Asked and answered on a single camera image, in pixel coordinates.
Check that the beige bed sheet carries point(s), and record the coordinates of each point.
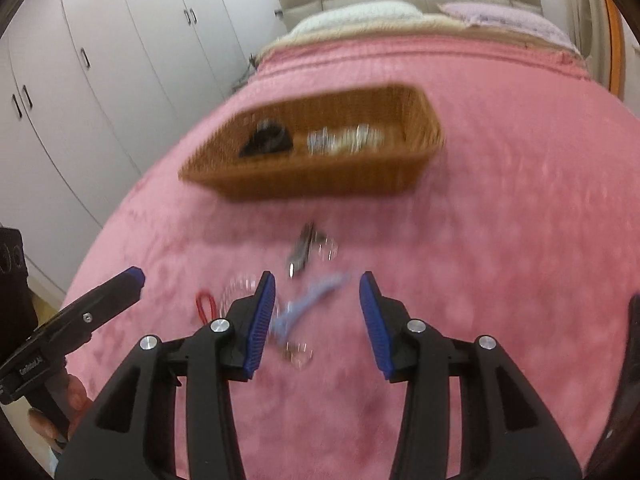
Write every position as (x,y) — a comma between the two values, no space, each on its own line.
(450,27)

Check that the person's left hand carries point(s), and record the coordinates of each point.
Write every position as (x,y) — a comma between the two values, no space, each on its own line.
(75,397)

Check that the pink blanket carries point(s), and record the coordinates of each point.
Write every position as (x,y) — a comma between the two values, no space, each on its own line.
(500,235)

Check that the white wardrobe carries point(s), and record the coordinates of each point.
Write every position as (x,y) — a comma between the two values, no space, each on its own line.
(100,60)

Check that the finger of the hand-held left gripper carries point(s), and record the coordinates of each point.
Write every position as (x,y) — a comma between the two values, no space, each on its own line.
(107,300)

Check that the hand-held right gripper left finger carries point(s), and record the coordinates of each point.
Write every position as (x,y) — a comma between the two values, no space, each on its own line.
(262,325)

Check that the lilac pillow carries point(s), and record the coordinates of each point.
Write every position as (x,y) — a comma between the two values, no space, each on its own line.
(505,22)

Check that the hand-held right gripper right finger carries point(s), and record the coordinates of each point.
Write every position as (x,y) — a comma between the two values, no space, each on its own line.
(372,325)

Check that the orange wooden frame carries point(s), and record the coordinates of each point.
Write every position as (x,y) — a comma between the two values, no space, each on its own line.
(614,40)

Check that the black hair accessory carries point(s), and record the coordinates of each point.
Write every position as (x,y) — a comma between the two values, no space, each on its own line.
(265,141)

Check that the brown wicker basket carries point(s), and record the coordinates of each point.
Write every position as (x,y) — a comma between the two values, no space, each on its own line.
(350,180)

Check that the white pillow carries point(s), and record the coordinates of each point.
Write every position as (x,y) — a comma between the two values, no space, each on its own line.
(360,15)

